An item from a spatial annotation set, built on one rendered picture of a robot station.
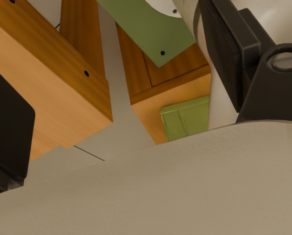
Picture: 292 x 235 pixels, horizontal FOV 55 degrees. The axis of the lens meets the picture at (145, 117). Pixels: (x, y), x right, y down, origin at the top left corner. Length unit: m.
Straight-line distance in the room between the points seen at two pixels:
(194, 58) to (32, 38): 0.43
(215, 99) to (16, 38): 0.36
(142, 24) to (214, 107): 0.30
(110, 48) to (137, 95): 0.84
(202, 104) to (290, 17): 0.54
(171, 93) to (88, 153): 1.55
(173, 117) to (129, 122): 1.26
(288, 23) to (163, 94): 0.53
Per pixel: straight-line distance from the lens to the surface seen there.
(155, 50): 0.54
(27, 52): 0.52
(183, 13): 0.35
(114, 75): 1.70
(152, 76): 0.80
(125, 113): 1.92
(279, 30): 0.26
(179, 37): 0.54
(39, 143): 0.72
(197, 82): 0.75
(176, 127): 0.73
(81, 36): 0.79
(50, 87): 0.56
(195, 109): 0.76
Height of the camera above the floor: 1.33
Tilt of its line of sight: 42 degrees down
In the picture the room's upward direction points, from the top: 167 degrees clockwise
